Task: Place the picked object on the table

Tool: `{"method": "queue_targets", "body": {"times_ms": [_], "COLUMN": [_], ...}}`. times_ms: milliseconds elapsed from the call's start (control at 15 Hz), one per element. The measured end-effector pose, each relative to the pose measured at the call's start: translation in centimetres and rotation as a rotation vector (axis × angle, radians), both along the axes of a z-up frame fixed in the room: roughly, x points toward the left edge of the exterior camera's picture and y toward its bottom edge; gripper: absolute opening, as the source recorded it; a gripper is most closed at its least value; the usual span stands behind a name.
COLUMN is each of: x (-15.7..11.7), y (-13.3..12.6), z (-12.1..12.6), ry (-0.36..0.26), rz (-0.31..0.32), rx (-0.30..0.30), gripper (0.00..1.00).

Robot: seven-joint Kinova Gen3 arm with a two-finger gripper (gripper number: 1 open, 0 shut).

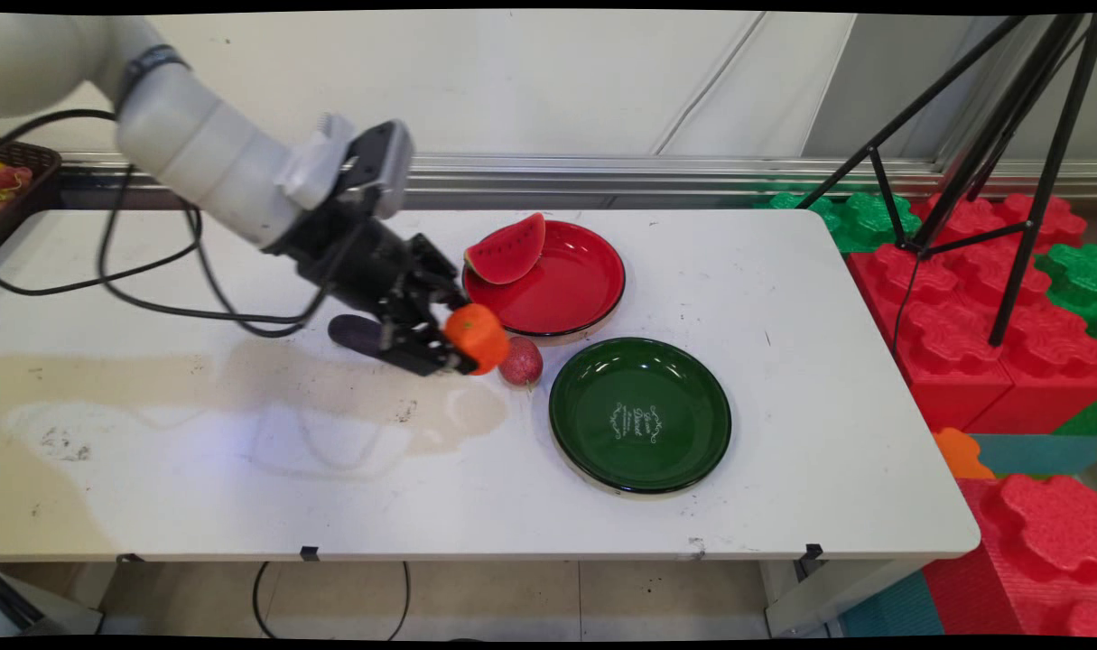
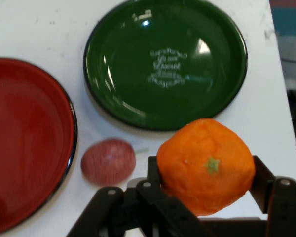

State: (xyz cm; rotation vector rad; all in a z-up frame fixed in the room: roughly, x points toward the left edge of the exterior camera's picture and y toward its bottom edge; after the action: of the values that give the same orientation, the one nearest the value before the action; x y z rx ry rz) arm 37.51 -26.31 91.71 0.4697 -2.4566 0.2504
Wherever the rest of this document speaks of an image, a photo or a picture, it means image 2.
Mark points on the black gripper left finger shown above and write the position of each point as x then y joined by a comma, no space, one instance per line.
108,212

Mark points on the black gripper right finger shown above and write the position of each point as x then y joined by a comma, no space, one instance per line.
286,205

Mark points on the orange mandarin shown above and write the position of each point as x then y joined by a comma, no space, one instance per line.
202,168

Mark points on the red apple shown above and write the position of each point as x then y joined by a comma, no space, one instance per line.
107,161

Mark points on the red plate with black rim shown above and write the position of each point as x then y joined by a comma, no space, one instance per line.
27,138

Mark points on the green plate with white print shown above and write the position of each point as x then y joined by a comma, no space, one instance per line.
143,98

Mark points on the teal foam mat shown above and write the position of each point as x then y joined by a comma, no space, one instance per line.
286,14

